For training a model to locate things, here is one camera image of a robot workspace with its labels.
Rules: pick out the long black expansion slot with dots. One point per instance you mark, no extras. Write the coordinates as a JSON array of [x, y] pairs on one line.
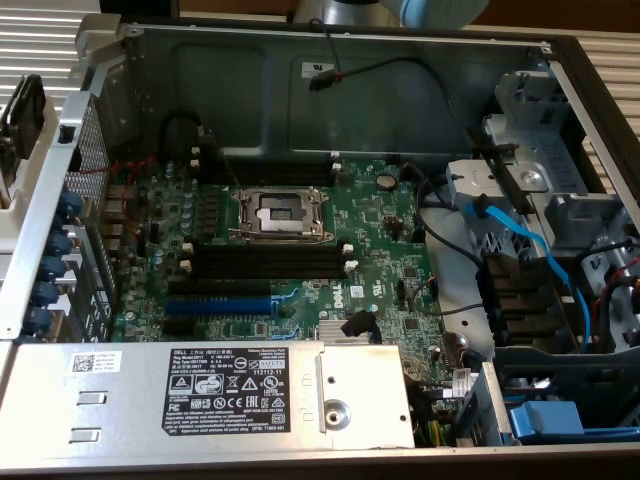
[[220, 288]]

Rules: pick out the silver power supply unit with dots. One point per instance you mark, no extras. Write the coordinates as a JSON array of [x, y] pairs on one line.
[[125, 400]]

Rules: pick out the blue plastic drive latch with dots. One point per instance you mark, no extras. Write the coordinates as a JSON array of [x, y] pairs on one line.
[[545, 420]]

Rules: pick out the white corner block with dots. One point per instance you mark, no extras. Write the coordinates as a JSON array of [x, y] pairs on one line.
[[95, 35]]

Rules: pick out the silver chipset heatsink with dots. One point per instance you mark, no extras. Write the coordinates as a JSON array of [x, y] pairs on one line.
[[330, 332]]

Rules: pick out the blue slot retention clip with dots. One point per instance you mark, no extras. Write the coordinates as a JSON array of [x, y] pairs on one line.
[[71, 204], [59, 245], [53, 268], [39, 320], [47, 293]]

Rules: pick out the grey open PC case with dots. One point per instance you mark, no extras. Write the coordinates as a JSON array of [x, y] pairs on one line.
[[400, 125]]

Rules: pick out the long blue expansion slot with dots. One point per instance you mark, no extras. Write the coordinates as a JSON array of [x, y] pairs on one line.
[[215, 307]]

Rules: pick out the black ribbed plastic bracket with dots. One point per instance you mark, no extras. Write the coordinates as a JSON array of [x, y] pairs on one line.
[[515, 300]]

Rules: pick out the black graphics card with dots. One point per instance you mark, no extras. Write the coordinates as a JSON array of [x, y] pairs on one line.
[[27, 115]]

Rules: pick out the short black expansion slot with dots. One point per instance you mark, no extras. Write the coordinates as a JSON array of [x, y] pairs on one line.
[[177, 327]]

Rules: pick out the silver coin cell battery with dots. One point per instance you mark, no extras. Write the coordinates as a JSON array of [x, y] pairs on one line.
[[385, 181]]

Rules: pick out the grey plastic bay cover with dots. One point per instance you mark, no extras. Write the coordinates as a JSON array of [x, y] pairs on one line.
[[530, 100]]

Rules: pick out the silver disk bay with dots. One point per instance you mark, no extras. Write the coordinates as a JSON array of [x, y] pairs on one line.
[[465, 172]]

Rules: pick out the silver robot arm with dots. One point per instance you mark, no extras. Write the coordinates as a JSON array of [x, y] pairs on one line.
[[350, 10]]

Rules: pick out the RAM slot with white latches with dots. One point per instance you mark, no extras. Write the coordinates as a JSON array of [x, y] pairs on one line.
[[280, 175], [270, 273], [280, 163], [270, 256]]

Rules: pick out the silver CPU socket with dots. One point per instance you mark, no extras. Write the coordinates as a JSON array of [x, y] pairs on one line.
[[280, 215]]

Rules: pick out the black plastic bar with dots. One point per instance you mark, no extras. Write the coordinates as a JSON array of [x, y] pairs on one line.
[[500, 171]]

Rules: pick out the green Dell motherboard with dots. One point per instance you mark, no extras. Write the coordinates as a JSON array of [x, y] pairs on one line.
[[370, 220]]

